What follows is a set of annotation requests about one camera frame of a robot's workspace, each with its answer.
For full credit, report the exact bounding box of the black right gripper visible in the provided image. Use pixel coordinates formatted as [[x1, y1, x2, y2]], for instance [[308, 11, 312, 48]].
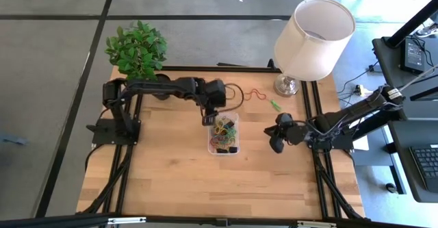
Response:
[[263, 112, 309, 154]]

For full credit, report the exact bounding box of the yellow rubber band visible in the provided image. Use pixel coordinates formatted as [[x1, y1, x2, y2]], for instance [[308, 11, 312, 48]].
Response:
[[214, 116, 231, 136]]

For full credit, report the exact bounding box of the clear plastic bin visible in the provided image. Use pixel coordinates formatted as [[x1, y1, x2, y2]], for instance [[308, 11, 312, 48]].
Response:
[[207, 110, 241, 156]]

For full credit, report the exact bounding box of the white paper sheet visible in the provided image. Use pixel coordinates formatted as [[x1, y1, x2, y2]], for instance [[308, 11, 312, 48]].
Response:
[[351, 136, 370, 153]]

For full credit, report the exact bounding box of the white shade silver table lamp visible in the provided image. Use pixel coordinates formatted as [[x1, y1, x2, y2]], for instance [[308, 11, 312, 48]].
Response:
[[272, 0, 357, 98]]

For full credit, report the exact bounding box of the green plant in black pot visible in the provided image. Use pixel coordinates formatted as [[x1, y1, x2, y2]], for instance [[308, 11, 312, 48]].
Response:
[[104, 20, 172, 101]]

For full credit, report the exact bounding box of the white power strip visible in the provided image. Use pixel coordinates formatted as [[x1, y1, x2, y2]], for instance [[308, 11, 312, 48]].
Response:
[[354, 84, 374, 97]]

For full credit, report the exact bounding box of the black desk leg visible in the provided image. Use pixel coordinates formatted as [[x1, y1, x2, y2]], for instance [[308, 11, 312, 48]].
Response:
[[352, 113, 411, 142]]

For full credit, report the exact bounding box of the black desk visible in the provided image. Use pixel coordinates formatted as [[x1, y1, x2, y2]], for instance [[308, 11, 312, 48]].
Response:
[[387, 120, 438, 204], [372, 36, 438, 102]]

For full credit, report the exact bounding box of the black keyboard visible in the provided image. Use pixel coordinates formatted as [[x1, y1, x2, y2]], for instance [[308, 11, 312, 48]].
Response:
[[409, 144, 438, 193]]

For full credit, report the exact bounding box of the black labelled device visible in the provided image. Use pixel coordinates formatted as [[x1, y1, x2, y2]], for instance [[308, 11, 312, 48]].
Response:
[[400, 37, 428, 74]]

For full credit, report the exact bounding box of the black metal pole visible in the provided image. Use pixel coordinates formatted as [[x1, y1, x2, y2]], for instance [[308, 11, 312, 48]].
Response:
[[383, 0, 438, 49]]

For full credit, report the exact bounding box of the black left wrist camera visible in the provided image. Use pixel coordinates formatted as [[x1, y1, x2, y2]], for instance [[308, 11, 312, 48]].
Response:
[[202, 113, 218, 127]]

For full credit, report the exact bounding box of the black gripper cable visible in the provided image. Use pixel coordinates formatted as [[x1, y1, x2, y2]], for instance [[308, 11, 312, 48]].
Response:
[[224, 82, 245, 113]]

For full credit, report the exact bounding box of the black aluminium frame rail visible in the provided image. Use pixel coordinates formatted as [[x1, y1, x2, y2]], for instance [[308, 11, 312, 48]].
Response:
[[114, 92, 143, 218], [101, 92, 134, 218], [0, 213, 438, 228], [310, 80, 343, 219], [160, 64, 282, 74], [300, 80, 328, 219]]

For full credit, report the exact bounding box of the silver metal bracket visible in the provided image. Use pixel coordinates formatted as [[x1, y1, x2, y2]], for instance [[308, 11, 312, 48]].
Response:
[[107, 216, 147, 225], [296, 220, 338, 228]]

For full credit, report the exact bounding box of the white cable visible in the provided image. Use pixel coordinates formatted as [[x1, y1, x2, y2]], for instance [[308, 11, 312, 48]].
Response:
[[398, 64, 438, 92]]

